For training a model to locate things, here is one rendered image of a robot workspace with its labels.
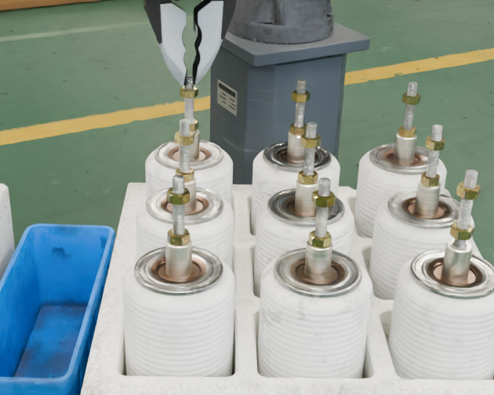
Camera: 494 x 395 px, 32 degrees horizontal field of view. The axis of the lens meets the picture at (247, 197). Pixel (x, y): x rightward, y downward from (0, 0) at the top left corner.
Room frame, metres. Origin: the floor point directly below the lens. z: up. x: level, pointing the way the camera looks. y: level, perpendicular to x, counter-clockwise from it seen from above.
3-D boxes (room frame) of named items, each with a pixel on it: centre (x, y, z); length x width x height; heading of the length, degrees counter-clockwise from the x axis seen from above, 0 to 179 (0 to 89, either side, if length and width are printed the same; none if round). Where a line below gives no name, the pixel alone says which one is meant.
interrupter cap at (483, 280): (0.63, -0.18, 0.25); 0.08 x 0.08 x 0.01
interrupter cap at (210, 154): (0.85, 0.06, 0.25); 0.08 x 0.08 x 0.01
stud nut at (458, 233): (0.63, -0.18, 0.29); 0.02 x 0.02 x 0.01; 89
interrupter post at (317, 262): (0.62, -0.06, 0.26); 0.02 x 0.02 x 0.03
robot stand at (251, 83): (1.19, -0.04, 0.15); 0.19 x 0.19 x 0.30; 30
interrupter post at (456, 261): (0.63, -0.18, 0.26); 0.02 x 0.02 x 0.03
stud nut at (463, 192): (0.63, -0.18, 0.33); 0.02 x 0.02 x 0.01; 89
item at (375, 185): (0.86, -0.17, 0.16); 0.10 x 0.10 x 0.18
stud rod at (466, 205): (0.63, -0.18, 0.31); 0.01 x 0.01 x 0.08
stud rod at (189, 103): (0.85, 0.06, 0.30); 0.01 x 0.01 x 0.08
